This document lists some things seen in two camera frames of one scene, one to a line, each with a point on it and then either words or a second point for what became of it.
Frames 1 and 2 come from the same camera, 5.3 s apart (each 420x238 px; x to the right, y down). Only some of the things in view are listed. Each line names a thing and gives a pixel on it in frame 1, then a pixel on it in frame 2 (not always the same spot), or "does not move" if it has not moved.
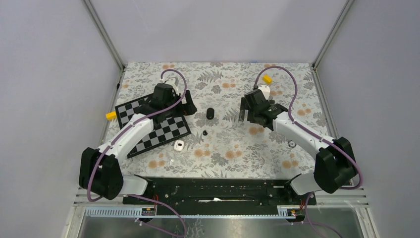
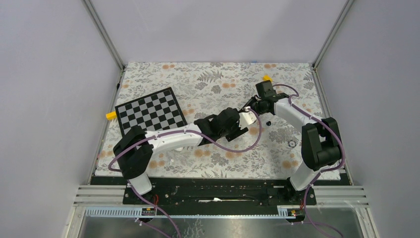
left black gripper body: (176, 110) -> (234, 132)
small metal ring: (291, 144) does not move
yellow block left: (111, 115) does not move
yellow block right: (267, 79) does not move
